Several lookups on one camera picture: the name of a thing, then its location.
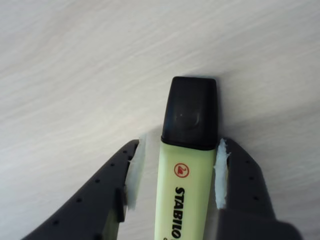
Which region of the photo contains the white-padded gripper finger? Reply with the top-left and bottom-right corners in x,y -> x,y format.
21,134 -> 149,240
213,137 -> 278,222

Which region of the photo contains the yellow Stabilo highlighter pen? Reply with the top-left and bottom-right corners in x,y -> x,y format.
143,76 -> 223,240

